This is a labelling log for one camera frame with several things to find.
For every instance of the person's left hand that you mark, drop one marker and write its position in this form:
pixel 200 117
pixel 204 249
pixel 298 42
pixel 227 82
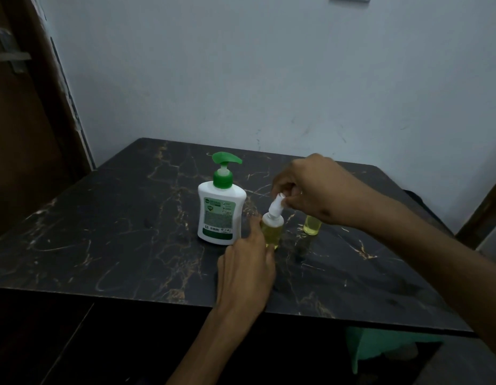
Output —
pixel 246 276

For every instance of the person's right hand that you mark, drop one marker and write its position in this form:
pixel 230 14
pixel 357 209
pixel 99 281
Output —
pixel 324 192

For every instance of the white spray cap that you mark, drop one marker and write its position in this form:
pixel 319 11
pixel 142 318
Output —
pixel 276 206

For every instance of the small clear bottle white cap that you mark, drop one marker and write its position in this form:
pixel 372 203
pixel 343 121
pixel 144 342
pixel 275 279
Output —
pixel 272 234

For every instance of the white green hand sanitizer bottle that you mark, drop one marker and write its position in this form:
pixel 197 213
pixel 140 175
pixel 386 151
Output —
pixel 220 212

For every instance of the person's right forearm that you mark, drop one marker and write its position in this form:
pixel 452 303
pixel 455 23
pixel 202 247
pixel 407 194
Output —
pixel 448 268

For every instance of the person's left forearm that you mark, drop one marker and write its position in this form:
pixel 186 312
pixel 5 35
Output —
pixel 211 352

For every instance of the green cloth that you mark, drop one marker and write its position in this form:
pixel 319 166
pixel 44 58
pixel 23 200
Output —
pixel 380 342

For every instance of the brown wooden door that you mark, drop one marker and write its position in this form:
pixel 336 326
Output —
pixel 19 136

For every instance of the metal door latch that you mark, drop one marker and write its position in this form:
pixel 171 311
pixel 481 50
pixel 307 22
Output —
pixel 9 56

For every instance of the brown wooden frame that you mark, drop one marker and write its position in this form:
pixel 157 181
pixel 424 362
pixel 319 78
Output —
pixel 482 216

